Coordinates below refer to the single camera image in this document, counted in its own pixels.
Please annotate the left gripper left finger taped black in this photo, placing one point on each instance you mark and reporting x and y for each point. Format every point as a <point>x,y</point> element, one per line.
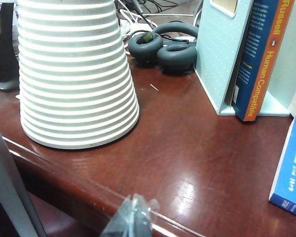
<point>119,222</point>

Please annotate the left gripper right finger taped black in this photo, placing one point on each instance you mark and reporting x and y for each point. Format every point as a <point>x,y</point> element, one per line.
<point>141,219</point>

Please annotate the blue book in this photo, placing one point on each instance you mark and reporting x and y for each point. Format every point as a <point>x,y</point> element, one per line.
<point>293,168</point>

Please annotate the orange spine Human Compatible book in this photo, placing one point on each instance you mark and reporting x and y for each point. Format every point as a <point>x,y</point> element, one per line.
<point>259,86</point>

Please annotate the light blue desktop bookshelf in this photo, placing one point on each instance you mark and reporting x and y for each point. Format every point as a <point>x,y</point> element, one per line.
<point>217,49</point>

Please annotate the gray metal bar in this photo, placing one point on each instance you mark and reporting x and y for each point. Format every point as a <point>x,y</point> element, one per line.
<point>12,187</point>

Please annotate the small white stick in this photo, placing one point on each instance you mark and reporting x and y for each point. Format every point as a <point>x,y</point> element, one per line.
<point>154,87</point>

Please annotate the white ribbed thermos jug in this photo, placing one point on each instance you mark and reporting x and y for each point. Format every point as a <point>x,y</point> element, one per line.
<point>76,74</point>

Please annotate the black over-ear headphones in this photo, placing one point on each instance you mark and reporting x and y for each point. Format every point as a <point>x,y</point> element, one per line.
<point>173,58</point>

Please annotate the black computer monitor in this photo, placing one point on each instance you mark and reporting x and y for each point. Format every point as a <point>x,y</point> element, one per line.
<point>5,49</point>

